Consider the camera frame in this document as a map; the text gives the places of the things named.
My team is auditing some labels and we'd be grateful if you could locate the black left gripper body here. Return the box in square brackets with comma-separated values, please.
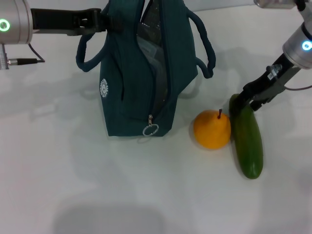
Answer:
[30, 8, 102, 37]

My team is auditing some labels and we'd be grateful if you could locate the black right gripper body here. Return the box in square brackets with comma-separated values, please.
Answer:
[242, 53, 302, 108]

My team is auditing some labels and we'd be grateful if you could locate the green cucumber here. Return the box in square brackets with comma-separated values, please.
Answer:
[228, 94, 264, 180]

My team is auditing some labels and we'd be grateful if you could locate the orange yellow pear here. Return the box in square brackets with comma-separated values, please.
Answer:
[193, 109, 232, 150]

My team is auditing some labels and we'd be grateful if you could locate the dark teal insulated lunch bag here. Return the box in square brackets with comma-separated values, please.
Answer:
[75, 0, 217, 138]

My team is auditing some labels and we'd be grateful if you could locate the thin right arm cable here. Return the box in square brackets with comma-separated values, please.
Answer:
[284, 84, 312, 91]

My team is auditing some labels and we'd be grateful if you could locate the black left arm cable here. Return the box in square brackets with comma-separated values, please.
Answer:
[7, 43, 46, 66]

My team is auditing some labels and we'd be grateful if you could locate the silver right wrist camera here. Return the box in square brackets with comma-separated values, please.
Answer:
[253, 0, 297, 9]

